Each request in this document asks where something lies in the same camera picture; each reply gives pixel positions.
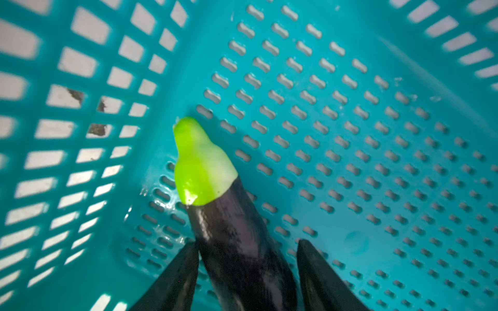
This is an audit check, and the teal plastic basket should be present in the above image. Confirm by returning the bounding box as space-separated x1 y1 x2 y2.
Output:
1 1 497 310

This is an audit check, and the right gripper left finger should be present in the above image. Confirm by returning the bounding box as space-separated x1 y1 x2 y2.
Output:
130 242 199 310

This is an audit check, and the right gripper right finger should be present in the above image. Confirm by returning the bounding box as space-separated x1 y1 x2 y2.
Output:
297 239 368 311

